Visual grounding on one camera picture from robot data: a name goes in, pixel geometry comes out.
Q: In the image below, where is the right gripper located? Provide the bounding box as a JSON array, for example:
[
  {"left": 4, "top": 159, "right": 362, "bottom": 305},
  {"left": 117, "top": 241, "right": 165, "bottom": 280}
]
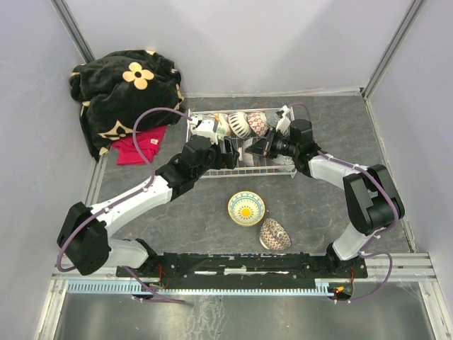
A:
[{"left": 246, "top": 127, "right": 298, "bottom": 160}]

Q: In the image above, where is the multicolour bowl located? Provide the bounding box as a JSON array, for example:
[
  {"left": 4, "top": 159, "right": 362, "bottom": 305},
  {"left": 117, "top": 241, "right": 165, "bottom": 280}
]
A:
[{"left": 273, "top": 155, "right": 294, "bottom": 167}]

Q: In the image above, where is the blue triangle patterned bowl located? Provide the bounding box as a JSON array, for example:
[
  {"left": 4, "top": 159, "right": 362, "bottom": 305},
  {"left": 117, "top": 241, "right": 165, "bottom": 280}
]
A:
[{"left": 247, "top": 111, "right": 270, "bottom": 137}]

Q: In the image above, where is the white wire dish rack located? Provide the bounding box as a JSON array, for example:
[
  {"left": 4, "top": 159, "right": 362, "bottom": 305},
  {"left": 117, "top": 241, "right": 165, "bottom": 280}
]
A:
[{"left": 188, "top": 106, "right": 297, "bottom": 179}]

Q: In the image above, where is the grey geometric patterned bowl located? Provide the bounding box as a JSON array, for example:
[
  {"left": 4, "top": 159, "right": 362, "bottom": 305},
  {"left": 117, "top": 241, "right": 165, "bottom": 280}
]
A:
[{"left": 265, "top": 110, "right": 284, "bottom": 129}]

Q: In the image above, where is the yellow teal sun bowl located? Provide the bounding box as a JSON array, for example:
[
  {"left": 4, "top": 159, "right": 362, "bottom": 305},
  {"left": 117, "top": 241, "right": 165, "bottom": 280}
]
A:
[{"left": 227, "top": 191, "right": 266, "bottom": 227}]

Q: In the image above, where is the brown scale patterned bowl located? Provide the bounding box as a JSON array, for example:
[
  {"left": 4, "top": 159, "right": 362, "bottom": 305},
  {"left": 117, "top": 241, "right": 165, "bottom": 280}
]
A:
[{"left": 259, "top": 218, "right": 291, "bottom": 251}]

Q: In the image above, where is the purple striped bowl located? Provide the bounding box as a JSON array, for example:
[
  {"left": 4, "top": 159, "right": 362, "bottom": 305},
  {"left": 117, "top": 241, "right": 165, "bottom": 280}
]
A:
[{"left": 239, "top": 137, "right": 259, "bottom": 167}]

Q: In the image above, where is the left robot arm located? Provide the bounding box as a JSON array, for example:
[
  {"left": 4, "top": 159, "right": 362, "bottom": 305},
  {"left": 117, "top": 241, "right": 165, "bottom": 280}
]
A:
[{"left": 57, "top": 136, "right": 239, "bottom": 276}]

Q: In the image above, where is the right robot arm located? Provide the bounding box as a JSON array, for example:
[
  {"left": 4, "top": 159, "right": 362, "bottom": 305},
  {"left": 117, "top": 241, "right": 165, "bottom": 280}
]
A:
[{"left": 245, "top": 119, "right": 405, "bottom": 277}]

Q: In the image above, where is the red cloth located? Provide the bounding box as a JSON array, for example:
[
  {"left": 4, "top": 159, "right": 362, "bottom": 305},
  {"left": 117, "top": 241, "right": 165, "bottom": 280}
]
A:
[{"left": 111, "top": 125, "right": 168, "bottom": 166}]

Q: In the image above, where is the black floral fleece blanket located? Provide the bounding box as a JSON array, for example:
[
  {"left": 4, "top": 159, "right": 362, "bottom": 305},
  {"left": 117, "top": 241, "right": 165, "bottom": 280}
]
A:
[{"left": 69, "top": 50, "right": 184, "bottom": 159}]

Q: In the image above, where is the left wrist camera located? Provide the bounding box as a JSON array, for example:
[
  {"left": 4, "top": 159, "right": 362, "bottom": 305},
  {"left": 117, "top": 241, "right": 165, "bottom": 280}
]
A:
[{"left": 189, "top": 118, "right": 218, "bottom": 145}]

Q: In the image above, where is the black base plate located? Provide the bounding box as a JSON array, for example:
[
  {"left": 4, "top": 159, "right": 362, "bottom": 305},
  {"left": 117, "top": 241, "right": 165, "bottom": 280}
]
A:
[{"left": 134, "top": 253, "right": 368, "bottom": 291}]

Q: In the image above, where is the aluminium frame rail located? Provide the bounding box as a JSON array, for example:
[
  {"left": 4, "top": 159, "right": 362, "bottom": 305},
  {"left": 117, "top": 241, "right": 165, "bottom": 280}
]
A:
[{"left": 52, "top": 253, "right": 436, "bottom": 297}]

